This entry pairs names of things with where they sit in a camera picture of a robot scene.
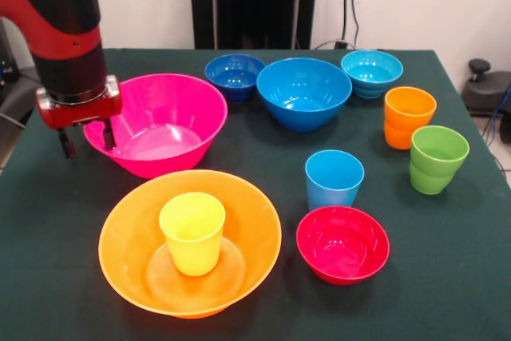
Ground green cup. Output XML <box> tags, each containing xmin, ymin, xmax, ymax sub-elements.
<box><xmin>409</xmin><ymin>125</ymin><xmax>471</xmax><ymax>196</ymax></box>

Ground small crimson bowl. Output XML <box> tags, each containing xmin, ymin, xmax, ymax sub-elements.
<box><xmin>295</xmin><ymin>205</ymin><xmax>391</xmax><ymax>287</ymax></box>

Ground black stand base with knob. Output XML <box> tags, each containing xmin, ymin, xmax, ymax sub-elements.
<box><xmin>461</xmin><ymin>58</ymin><xmax>511</xmax><ymax>117</ymax></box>

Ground black equipment box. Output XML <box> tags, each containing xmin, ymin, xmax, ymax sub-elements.
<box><xmin>0</xmin><ymin>17</ymin><xmax>20</xmax><ymax>97</ymax></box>

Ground blue cable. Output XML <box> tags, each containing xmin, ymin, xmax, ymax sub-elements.
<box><xmin>481</xmin><ymin>84</ymin><xmax>511</xmax><ymax>149</ymax></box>

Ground yellow cup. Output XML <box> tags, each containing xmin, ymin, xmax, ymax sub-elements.
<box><xmin>158</xmin><ymin>192</ymin><xmax>227</xmax><ymax>277</ymax></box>

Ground dark green table cloth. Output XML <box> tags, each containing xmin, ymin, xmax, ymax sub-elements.
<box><xmin>0</xmin><ymin>48</ymin><xmax>511</xmax><ymax>341</ymax></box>

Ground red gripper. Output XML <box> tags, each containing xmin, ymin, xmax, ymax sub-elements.
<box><xmin>34</xmin><ymin>75</ymin><xmax>124</xmax><ymax>160</ymax></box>

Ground dark grey stand base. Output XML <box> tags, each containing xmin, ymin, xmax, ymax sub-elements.
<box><xmin>0</xmin><ymin>67</ymin><xmax>43</xmax><ymax>126</ymax></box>

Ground medium blue bowl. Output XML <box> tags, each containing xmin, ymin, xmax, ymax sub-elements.
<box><xmin>255</xmin><ymin>57</ymin><xmax>354</xmax><ymax>133</ymax></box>

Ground blue cup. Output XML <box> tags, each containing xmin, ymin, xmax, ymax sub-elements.
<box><xmin>305</xmin><ymin>149</ymin><xmax>366</xmax><ymax>212</ymax></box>

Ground large magenta bowl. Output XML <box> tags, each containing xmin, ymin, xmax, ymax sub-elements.
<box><xmin>82</xmin><ymin>73</ymin><xmax>229</xmax><ymax>180</ymax></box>

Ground orange cup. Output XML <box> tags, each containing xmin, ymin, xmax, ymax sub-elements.
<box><xmin>383</xmin><ymin>85</ymin><xmax>438</xmax><ymax>151</ymax></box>

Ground small dark blue bowl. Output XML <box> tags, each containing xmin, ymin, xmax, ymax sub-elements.
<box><xmin>204</xmin><ymin>53</ymin><xmax>267</xmax><ymax>105</ymax></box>

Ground large orange bowl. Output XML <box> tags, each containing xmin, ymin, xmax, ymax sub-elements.
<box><xmin>97</xmin><ymin>169</ymin><xmax>283</xmax><ymax>319</ymax></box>

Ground small light blue bowl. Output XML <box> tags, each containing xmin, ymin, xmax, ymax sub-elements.
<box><xmin>340</xmin><ymin>49</ymin><xmax>405</xmax><ymax>100</ymax></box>

